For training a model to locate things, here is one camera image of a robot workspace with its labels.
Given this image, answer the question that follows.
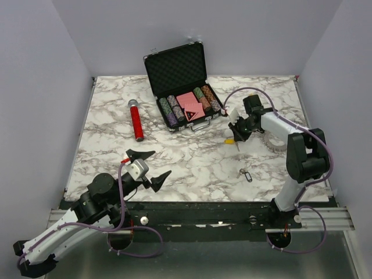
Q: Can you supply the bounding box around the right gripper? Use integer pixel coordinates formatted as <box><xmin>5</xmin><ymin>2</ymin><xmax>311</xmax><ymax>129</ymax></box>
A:
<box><xmin>228</xmin><ymin>115</ymin><xmax>258</xmax><ymax>142</ymax></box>

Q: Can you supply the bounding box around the key with yellow tag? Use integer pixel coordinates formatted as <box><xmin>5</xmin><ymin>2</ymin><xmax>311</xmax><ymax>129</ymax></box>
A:
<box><xmin>224</xmin><ymin>138</ymin><xmax>240</xmax><ymax>152</ymax></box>

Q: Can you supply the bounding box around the metal disc with keyrings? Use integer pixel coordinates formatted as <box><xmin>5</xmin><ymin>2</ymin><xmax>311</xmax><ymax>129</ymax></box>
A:
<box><xmin>260</xmin><ymin>131</ymin><xmax>287</xmax><ymax>153</ymax></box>

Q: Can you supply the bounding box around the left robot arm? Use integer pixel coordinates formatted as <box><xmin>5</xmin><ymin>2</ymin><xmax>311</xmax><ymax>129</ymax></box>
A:
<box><xmin>13</xmin><ymin>149</ymin><xmax>171</xmax><ymax>278</ymax></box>

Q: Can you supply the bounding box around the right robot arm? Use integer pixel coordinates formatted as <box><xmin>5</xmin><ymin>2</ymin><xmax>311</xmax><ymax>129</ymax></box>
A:
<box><xmin>228</xmin><ymin>95</ymin><xmax>333</xmax><ymax>228</ymax></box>

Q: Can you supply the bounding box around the key with black tag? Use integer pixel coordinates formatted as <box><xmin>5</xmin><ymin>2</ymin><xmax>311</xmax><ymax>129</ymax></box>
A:
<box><xmin>237</xmin><ymin>168</ymin><xmax>253</xmax><ymax>183</ymax></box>

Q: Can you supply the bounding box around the red microphone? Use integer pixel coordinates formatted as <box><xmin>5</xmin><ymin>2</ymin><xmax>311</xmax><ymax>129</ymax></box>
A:
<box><xmin>128</xmin><ymin>99</ymin><xmax>144</xmax><ymax>142</ymax></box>

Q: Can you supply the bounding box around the all in triangle button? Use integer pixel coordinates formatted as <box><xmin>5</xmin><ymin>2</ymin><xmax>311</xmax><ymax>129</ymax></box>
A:
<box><xmin>184</xmin><ymin>110</ymin><xmax>196</xmax><ymax>121</ymax></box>

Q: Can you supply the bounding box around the pink playing cards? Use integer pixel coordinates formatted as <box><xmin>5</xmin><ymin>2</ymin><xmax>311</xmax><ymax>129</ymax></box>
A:
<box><xmin>176</xmin><ymin>92</ymin><xmax>205</xmax><ymax>121</ymax></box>

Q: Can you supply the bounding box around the black poker chip case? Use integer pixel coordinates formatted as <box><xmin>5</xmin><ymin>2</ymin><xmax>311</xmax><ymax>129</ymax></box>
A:
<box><xmin>143</xmin><ymin>41</ymin><xmax>222</xmax><ymax>133</ymax></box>

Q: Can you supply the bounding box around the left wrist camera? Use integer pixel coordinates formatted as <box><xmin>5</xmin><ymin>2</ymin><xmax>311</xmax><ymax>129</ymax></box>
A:
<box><xmin>126</xmin><ymin>159</ymin><xmax>149</xmax><ymax>181</ymax></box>

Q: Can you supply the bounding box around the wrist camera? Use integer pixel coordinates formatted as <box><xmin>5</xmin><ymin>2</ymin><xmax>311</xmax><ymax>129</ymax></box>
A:
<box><xmin>126</xmin><ymin>159</ymin><xmax>149</xmax><ymax>181</ymax></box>
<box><xmin>221</xmin><ymin>108</ymin><xmax>241</xmax><ymax>125</ymax></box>

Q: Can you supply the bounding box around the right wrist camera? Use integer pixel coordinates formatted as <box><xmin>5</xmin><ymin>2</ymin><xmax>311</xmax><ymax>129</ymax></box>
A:
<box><xmin>221</xmin><ymin>108</ymin><xmax>241</xmax><ymax>125</ymax></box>

